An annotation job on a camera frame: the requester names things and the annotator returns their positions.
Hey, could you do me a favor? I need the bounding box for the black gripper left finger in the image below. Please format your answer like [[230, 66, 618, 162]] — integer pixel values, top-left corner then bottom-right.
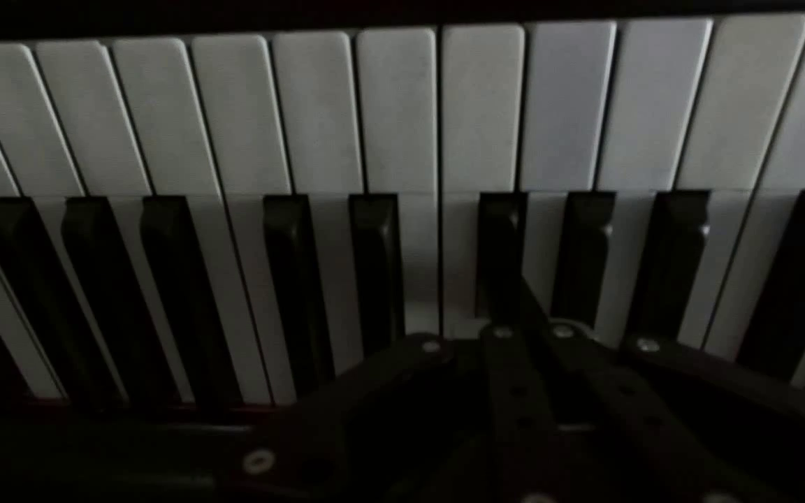
[[219, 277, 555, 503]]

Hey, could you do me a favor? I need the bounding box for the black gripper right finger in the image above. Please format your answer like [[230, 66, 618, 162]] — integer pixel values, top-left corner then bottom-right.
[[513, 277, 805, 503]]

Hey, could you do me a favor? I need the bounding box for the black piano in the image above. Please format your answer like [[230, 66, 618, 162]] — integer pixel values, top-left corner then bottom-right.
[[0, 0, 805, 503]]

